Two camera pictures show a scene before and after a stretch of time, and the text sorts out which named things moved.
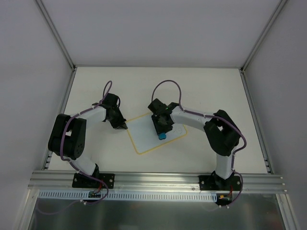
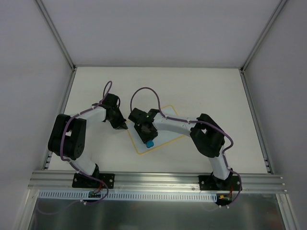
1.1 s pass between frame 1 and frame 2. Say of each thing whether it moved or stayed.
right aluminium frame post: stayed
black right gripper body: moved
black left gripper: stayed
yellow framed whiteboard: stayed
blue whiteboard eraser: moved
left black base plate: stayed
